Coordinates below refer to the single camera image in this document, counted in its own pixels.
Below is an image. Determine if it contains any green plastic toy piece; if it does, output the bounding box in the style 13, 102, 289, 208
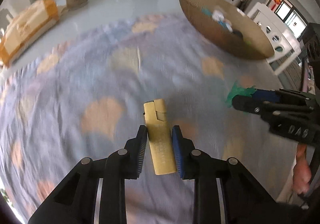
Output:
225, 81, 257, 108

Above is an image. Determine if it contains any yellow lighter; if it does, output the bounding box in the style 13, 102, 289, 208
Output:
144, 99, 177, 175

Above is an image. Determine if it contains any person right hand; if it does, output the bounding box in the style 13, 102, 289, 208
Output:
292, 144, 312, 195

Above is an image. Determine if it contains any white chair right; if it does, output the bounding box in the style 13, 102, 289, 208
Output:
247, 2, 302, 75

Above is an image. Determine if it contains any patterned blue tablecloth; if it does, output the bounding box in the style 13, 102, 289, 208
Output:
1, 15, 297, 221

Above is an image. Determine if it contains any brown ribbed bowl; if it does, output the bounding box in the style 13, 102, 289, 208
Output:
179, 0, 274, 60

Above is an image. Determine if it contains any blue white small toy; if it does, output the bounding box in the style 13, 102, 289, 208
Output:
212, 6, 233, 32

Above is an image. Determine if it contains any orange tissue pack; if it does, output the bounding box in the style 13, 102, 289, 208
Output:
1, 0, 61, 67

